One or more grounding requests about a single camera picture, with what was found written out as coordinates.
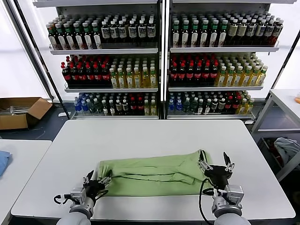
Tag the clear cup orange contents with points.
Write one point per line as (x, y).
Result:
(297, 99)

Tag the brown cardboard box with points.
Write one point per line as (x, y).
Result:
(14, 122)

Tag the grey metal parts bundle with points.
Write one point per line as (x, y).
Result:
(16, 109)

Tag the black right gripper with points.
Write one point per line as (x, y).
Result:
(218, 174)

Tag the grey-blue crumpled cloth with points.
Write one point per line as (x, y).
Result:
(286, 146)

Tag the blue folded cloth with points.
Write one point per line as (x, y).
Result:
(3, 161)

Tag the dark storage crate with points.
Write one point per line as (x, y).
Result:
(266, 146)

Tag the dark drink bottle white cap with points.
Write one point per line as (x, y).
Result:
(105, 109)
(112, 109)
(200, 107)
(221, 106)
(118, 108)
(214, 106)
(125, 108)
(207, 107)

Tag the green tinted water bottle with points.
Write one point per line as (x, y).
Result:
(98, 107)
(186, 106)
(193, 106)
(92, 107)

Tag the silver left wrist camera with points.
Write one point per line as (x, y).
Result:
(78, 194)

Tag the silver frame pole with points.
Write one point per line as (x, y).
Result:
(28, 47)

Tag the grey frame side table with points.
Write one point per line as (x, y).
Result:
(284, 100)

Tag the red cap cola bottle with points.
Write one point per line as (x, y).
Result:
(198, 75)
(90, 77)
(228, 105)
(235, 105)
(214, 74)
(133, 107)
(182, 75)
(74, 76)
(174, 75)
(98, 76)
(66, 76)
(81, 77)
(190, 75)
(140, 107)
(105, 76)
(206, 75)

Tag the black slanted frame pole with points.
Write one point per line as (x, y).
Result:
(42, 58)
(280, 70)

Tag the white paper scrap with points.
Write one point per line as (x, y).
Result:
(62, 114)

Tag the dark bottle beige label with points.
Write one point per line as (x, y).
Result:
(242, 31)
(233, 31)

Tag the yellow juice bottle green label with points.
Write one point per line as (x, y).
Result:
(122, 79)
(262, 77)
(147, 108)
(129, 79)
(246, 78)
(137, 79)
(254, 78)
(145, 79)
(153, 78)
(229, 78)
(237, 78)
(114, 79)
(242, 107)
(250, 107)
(153, 108)
(220, 78)

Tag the dark tea bottle green cap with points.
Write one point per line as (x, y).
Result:
(96, 35)
(213, 35)
(194, 35)
(185, 35)
(69, 36)
(204, 35)
(78, 35)
(176, 35)
(87, 35)
(52, 37)
(61, 36)
(222, 34)

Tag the green polo shirt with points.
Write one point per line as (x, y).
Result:
(152, 168)

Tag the dark bottle white blue label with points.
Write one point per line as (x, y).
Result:
(114, 32)
(260, 31)
(132, 31)
(142, 31)
(269, 31)
(151, 30)
(277, 30)
(251, 31)
(122, 32)
(105, 32)

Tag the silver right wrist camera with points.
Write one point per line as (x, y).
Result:
(234, 193)

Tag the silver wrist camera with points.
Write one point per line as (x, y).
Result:
(234, 193)
(78, 194)

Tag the red crumpled cloth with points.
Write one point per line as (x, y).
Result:
(273, 147)

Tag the blue water bottle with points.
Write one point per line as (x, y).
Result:
(78, 106)
(171, 106)
(179, 106)
(84, 107)

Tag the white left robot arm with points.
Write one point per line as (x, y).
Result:
(77, 215)

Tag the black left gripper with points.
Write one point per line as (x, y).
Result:
(96, 187)

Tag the grey metal shelf unit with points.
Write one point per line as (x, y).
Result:
(105, 51)
(222, 49)

